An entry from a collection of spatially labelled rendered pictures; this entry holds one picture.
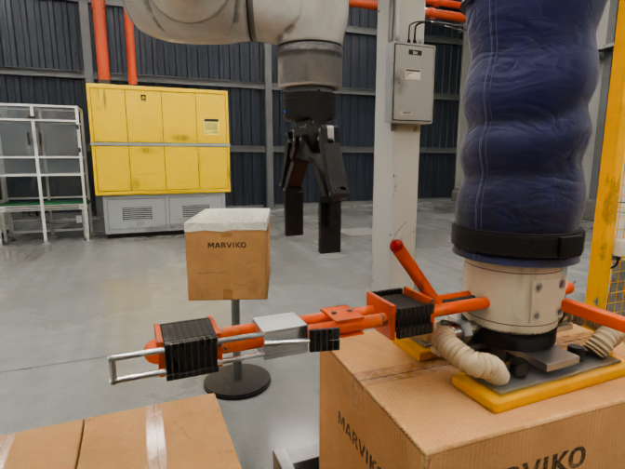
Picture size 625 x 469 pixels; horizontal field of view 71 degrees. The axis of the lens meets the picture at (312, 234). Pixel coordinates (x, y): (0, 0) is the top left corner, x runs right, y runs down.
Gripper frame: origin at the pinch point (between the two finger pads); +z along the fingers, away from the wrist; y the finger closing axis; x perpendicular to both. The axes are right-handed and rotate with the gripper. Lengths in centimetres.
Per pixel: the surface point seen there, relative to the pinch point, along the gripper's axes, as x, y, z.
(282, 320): 4.2, 0.9, 13.0
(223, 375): -22, 188, 121
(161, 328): 21.4, 2.7, 12.2
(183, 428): 14, 64, 68
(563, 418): -34.4, -18.0, 27.7
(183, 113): -72, 724, -78
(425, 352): -26.5, 5.4, 25.7
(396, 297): -17.8, 3.2, 12.8
